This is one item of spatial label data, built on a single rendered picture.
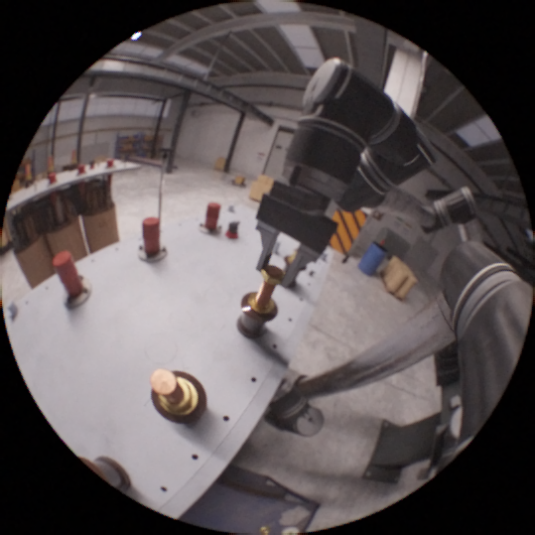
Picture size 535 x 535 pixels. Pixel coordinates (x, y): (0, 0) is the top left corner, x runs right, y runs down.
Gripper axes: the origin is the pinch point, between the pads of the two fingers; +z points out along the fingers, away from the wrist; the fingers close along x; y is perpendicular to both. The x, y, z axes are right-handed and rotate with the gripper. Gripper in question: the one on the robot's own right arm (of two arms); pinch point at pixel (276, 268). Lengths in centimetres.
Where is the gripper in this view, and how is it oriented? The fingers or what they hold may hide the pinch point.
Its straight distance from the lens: 33.5
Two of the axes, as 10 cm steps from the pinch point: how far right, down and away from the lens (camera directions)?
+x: -8.2, -5.1, 2.6
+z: -3.0, 7.7, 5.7
